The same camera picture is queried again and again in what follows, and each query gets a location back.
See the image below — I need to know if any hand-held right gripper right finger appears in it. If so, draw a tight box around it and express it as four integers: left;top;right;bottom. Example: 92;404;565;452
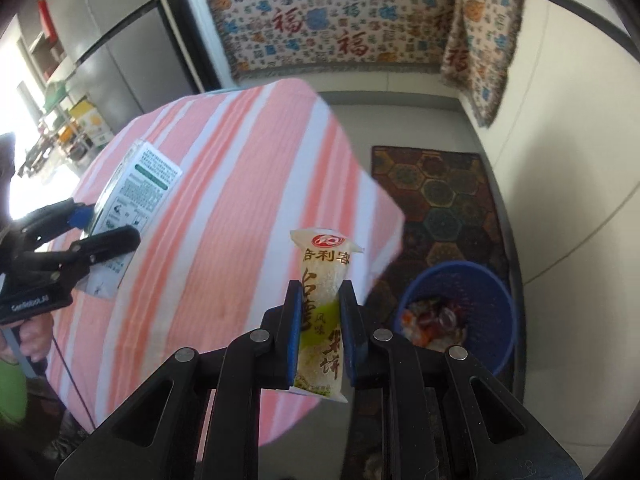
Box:
340;280;588;480

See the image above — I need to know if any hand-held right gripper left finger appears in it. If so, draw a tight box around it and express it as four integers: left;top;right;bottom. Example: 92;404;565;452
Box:
54;280;301;480

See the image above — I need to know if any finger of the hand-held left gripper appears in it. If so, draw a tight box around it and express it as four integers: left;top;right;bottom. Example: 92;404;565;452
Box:
55;225;142;281
12;199;93;248

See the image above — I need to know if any white green milk carton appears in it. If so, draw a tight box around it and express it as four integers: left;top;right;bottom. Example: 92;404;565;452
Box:
82;140;183;301

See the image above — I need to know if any yellow white rice cracker packet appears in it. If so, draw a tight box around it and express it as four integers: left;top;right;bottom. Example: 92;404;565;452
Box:
290;227;365;405

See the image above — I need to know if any blue plastic trash basket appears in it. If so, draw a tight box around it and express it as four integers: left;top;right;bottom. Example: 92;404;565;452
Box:
397;261;518;376

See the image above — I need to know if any person's left forearm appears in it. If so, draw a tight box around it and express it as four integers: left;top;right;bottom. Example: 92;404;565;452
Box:
0;360;28;426

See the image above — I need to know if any person's left hand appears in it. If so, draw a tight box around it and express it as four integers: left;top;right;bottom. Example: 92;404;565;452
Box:
20;316;53;361

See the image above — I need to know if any pile of discarded wrappers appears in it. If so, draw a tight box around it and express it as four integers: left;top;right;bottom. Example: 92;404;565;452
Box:
402;297;468;352

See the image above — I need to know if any green plastic rack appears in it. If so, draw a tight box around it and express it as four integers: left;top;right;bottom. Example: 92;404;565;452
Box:
20;80;101;176

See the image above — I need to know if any yellow white cardboard box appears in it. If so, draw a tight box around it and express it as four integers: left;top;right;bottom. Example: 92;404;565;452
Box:
67;100;116;148

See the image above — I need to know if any striped pink tablecloth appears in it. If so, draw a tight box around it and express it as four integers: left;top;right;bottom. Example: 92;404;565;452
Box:
47;80;407;466

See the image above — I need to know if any hexagon patterned floor mat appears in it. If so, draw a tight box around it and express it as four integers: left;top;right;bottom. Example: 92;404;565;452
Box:
345;146;513;480

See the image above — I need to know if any grey refrigerator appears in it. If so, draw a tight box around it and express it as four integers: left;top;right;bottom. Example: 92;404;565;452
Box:
40;0;221;121

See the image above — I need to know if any red hanging bag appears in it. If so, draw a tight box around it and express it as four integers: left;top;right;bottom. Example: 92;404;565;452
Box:
37;0;57;36

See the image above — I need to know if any large printed blanket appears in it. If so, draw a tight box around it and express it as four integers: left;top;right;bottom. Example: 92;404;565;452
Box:
197;0;463;81

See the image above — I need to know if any small printed blanket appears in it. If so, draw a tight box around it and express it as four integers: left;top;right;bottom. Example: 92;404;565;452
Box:
440;0;526;128

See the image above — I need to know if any black cable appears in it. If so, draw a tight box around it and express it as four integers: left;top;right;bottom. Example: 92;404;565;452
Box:
49;332;96;432

